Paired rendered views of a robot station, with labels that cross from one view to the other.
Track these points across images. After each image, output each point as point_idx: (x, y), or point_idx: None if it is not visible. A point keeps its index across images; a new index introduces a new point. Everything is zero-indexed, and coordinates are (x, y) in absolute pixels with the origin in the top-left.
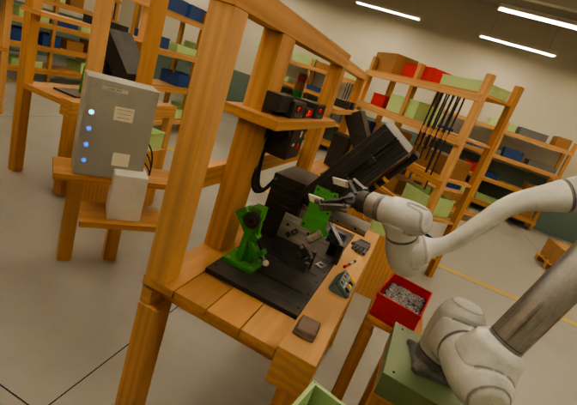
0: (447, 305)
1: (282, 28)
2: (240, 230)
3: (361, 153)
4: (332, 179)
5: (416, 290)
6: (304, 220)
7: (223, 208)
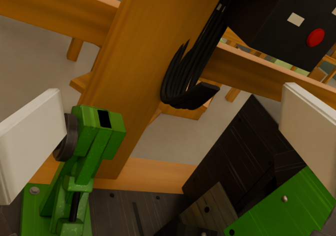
0: None
1: None
2: (161, 171)
3: None
4: (281, 101)
5: None
6: (238, 225)
7: (87, 98)
